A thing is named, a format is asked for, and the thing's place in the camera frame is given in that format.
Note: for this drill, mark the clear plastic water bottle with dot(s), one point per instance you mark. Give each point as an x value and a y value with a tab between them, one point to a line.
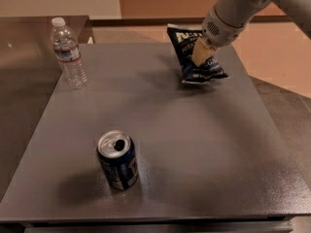
66	48

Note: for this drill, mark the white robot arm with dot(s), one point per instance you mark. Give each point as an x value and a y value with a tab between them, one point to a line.
298	11

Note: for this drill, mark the blue pepsi can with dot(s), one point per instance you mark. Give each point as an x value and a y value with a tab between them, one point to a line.
116	154

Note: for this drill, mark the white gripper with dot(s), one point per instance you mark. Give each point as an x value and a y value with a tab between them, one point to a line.
219	30

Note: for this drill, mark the blue chip bag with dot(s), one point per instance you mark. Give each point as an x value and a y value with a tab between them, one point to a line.
183	40

